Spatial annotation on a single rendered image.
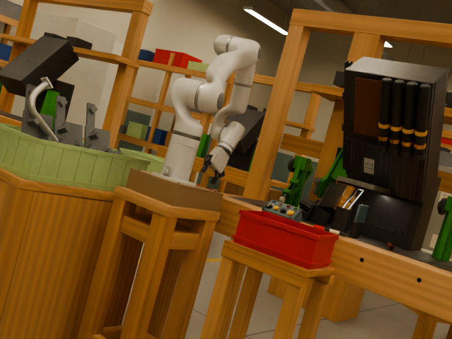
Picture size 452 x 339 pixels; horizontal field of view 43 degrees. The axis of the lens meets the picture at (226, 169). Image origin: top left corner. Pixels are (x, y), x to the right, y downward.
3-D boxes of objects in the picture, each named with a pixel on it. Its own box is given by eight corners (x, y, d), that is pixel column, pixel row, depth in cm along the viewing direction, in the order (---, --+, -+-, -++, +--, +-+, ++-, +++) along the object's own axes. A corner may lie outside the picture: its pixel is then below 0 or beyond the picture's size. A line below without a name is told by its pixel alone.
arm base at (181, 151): (177, 183, 226) (190, 137, 226) (142, 171, 236) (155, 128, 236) (204, 188, 242) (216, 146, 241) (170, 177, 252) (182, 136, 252)
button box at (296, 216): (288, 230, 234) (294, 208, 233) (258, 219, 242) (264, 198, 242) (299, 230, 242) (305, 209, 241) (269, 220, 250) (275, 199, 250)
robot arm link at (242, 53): (181, 112, 241) (216, 122, 235) (179, 89, 232) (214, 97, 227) (233, 52, 272) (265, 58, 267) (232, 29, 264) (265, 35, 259)
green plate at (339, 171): (335, 193, 249) (360, 151, 245) (320, 184, 253) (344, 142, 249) (345, 195, 258) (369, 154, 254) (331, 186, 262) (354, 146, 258)
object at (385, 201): (409, 251, 245) (431, 173, 243) (344, 229, 262) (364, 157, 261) (420, 250, 260) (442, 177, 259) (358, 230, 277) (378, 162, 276)
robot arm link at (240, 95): (218, 78, 282) (206, 138, 288) (246, 85, 274) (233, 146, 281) (227, 79, 289) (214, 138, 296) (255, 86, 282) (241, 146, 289)
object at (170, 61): (192, 220, 785) (236, 58, 775) (78, 175, 930) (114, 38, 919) (216, 222, 829) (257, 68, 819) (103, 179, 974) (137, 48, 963)
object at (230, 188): (251, 209, 1132) (257, 187, 1130) (217, 198, 1176) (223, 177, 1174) (278, 212, 1233) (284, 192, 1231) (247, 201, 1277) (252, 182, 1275)
